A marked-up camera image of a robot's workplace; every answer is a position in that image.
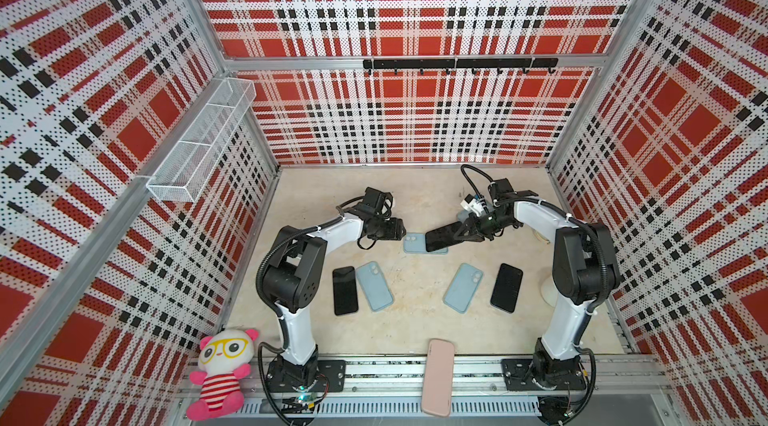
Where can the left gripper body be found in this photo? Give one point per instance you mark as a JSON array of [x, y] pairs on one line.
[[386, 229]]

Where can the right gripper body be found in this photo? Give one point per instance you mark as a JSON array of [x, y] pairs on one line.
[[490, 223]]

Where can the light blue case mid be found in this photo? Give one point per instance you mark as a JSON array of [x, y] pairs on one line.
[[415, 243]]

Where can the black phone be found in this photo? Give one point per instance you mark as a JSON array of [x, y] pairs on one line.
[[344, 287], [506, 288], [437, 238]]

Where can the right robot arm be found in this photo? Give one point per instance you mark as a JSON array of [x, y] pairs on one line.
[[584, 271]]

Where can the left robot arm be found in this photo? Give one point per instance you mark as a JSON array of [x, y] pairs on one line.
[[288, 277]]

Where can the light blue case near right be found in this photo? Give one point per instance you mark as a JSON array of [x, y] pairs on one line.
[[462, 288]]

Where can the light blue case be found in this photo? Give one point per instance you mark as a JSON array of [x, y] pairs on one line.
[[462, 288], [374, 286]]

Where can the light blue case near left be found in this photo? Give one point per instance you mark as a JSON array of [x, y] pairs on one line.
[[374, 286]]

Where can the pink phone case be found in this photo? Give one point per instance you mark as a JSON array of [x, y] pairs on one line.
[[436, 399]]

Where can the white cup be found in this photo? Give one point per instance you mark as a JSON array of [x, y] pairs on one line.
[[548, 290]]

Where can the pink plush toy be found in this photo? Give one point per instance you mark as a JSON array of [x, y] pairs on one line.
[[223, 362]]

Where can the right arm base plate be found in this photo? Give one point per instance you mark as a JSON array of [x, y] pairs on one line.
[[543, 375]]

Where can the black hook rail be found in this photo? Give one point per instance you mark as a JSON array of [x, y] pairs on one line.
[[523, 63]]

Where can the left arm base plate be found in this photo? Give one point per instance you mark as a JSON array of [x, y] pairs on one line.
[[316, 376]]

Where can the white wire basket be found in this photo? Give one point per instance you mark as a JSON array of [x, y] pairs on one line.
[[185, 171]]

